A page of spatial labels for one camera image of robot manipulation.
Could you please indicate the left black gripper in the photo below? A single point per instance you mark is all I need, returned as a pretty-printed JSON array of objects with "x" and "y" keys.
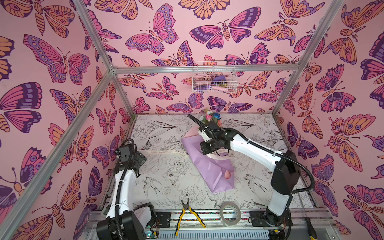
[{"x": 138, "y": 157}]

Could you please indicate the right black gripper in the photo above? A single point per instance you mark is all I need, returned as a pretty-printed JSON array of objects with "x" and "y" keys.
[{"x": 207, "y": 131}]

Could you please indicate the cream ribbon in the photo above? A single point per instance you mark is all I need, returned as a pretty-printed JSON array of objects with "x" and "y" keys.
[{"x": 186, "y": 154}]

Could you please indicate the blue fake rose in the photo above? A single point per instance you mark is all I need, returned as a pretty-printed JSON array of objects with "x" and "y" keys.
[{"x": 217, "y": 116}]

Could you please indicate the small pink fake rose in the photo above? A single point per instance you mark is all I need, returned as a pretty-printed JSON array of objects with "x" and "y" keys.
[{"x": 208, "y": 115}]

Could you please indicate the purple pink wrapping paper sheet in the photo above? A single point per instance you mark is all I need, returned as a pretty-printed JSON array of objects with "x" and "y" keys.
[{"x": 217, "y": 172}]

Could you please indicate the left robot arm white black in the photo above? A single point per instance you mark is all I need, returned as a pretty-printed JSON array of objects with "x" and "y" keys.
[{"x": 123, "y": 221}]

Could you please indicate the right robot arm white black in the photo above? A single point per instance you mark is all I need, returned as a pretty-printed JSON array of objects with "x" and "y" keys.
[{"x": 284, "y": 166}]

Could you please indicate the clear tape roll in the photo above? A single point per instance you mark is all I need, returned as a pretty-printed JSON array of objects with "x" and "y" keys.
[{"x": 230, "y": 214}]

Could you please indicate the black yellow screwdriver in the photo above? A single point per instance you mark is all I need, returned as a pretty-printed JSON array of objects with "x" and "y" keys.
[{"x": 311, "y": 230}]

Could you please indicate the white wire basket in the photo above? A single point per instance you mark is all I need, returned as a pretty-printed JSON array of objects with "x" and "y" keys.
[{"x": 215, "y": 79}]

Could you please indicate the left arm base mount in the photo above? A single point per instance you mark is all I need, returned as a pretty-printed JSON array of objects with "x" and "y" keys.
[{"x": 160, "y": 220}]

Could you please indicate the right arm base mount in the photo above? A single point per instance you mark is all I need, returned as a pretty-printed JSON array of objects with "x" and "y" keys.
[{"x": 259, "y": 218}]

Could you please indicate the aluminium front rail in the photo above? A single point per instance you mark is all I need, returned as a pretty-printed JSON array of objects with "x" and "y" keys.
[{"x": 191, "y": 229}]

